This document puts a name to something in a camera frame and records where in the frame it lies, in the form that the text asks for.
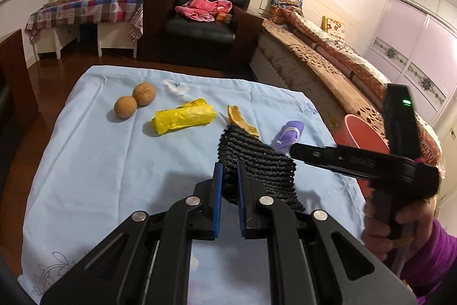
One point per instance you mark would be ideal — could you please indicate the clear white plastic wrapper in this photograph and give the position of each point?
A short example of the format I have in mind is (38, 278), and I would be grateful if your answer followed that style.
(176, 87)

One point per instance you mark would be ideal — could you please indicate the brown patterned blanket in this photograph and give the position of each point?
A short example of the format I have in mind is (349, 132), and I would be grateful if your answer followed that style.
(310, 58)

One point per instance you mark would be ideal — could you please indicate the black knitted cloth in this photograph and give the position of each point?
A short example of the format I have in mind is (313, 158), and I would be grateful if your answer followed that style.
(257, 162)

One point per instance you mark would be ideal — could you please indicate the purple small bottle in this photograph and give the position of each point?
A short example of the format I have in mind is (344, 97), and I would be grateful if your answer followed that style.
(285, 139)

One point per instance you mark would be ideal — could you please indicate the brown wooden cabinet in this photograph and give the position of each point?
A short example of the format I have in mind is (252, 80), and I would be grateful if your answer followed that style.
(14, 76)

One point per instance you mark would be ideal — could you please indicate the orange floral quilt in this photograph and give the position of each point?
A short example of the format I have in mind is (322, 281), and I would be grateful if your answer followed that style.
(342, 51)

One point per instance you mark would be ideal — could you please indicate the wrinkled walnut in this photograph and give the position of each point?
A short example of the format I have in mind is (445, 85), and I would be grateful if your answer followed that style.
(144, 94)

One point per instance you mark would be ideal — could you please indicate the light blue cloth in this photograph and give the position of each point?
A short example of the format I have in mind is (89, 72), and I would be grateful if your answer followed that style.
(107, 165)

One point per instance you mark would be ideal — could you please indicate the colourful printed pillow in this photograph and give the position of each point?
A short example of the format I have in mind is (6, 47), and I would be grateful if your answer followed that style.
(285, 1)

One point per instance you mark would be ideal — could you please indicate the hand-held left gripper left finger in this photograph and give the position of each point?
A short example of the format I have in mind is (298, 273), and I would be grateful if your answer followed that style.
(217, 201)

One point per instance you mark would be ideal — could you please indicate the lilac sliding wardrobe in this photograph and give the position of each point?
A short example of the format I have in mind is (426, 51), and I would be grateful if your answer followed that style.
(410, 40)

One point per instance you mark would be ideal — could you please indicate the small orange box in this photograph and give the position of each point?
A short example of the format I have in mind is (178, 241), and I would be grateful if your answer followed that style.
(224, 16)

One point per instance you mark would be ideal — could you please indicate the person's right hand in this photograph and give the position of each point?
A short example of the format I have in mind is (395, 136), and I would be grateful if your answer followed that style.
(410, 222)

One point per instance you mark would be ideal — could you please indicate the orange peel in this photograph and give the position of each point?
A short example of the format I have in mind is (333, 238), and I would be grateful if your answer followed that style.
(239, 121)

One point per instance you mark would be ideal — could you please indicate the black leather armchair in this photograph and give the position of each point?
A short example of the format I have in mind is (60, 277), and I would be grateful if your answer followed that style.
(200, 30)

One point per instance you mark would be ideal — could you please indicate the yellow plastic bag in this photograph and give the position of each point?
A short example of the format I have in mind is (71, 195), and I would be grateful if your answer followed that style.
(182, 115)

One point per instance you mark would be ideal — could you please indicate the pink plastic bucket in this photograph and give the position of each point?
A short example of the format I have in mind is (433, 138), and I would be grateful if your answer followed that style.
(357, 133)

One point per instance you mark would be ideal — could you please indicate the pink garment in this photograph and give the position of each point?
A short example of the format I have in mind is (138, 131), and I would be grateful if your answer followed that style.
(203, 8)

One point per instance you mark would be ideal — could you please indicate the white table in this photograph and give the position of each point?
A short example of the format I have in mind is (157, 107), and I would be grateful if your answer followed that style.
(114, 40)

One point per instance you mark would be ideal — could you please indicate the smooth brown walnut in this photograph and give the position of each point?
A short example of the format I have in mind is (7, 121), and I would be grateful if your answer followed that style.
(125, 107)

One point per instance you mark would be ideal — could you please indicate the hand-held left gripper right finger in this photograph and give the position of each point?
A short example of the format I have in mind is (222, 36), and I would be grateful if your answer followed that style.
(241, 201)

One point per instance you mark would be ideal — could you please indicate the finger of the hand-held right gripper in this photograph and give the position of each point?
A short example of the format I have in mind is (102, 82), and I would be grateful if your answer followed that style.
(342, 158)

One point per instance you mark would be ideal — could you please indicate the yellow floral pillow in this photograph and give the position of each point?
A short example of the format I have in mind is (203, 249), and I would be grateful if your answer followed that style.
(334, 25)

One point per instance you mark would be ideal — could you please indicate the checked tablecloth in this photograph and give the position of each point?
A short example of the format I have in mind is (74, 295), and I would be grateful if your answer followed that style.
(82, 12)

